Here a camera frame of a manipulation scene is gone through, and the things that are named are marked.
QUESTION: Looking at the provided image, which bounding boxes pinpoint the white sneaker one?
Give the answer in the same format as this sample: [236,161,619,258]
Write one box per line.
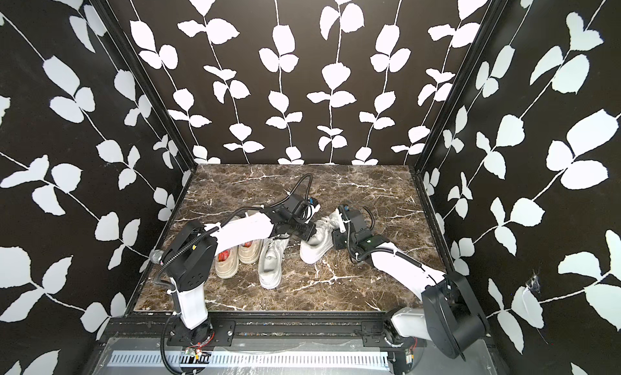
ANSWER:
[258,237,289,289]
[300,209,343,264]

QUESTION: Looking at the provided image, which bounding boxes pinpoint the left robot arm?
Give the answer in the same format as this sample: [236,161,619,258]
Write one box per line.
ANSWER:
[150,174,320,331]

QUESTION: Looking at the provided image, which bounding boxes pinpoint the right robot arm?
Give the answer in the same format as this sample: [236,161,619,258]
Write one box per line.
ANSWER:
[332,205,489,359]

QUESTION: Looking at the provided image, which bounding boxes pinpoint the beige sneaker right one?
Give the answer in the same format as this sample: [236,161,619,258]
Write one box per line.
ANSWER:
[238,239,263,264]

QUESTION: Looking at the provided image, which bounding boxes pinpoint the beige sneaker one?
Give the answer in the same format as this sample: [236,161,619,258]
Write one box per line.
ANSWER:
[238,239,263,264]
[215,247,239,279]

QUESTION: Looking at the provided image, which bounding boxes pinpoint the beige sneaker left one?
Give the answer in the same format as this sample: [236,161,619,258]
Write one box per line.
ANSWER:
[215,247,239,279]

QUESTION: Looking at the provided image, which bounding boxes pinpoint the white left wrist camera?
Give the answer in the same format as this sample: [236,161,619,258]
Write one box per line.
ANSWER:
[306,197,320,217]

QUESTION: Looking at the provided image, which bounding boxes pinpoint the white slotted cable duct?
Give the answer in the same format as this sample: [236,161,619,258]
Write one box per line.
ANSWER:
[105,350,391,371]

